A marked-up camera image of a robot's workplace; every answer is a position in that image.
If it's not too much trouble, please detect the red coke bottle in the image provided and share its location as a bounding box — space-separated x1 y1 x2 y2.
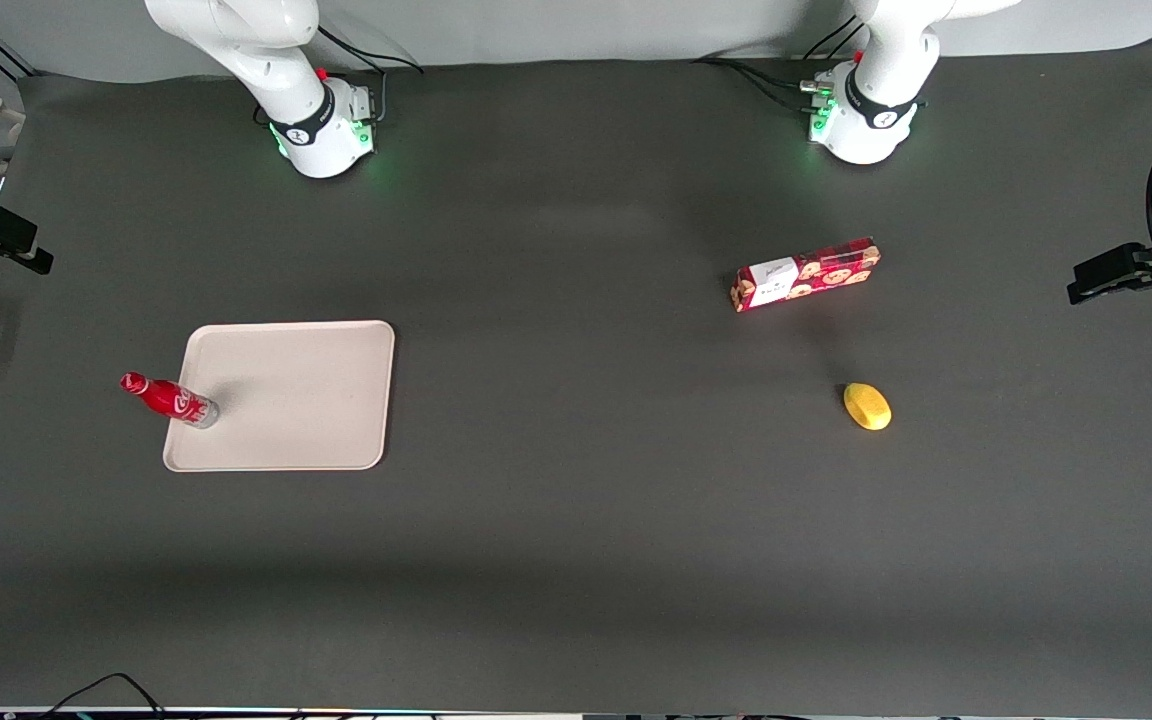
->
119 371 221 430

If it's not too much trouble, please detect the beige rectangular tray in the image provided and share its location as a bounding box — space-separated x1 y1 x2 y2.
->
162 320 397 473

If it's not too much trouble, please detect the yellow lemon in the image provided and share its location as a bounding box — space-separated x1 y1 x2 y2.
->
842 382 893 432

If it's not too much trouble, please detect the red cookie box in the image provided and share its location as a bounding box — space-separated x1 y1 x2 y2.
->
730 236 882 314

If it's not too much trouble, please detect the black right arm base cable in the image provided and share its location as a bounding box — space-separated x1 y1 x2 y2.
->
314 22 427 123

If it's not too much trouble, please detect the black arm base cable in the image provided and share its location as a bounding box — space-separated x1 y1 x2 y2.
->
314 22 427 123
694 14 872 113

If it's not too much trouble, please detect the black left arm base cable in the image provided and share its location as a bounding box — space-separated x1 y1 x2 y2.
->
694 14 872 113

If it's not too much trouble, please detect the black cable at table edge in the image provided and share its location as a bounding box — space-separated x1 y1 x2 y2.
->
36 672 169 720

